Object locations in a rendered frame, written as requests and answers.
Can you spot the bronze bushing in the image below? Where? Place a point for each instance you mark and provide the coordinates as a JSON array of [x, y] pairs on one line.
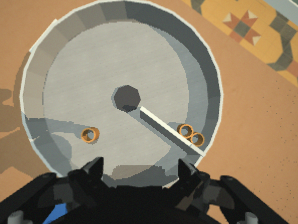
[[85, 137], [190, 130], [200, 140]]

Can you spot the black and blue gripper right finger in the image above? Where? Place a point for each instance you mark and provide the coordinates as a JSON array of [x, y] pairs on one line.
[[236, 202]]

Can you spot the blue crate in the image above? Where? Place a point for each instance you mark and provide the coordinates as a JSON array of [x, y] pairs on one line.
[[58, 211]]

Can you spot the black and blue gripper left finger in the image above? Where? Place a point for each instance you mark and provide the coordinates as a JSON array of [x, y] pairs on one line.
[[23, 207]]

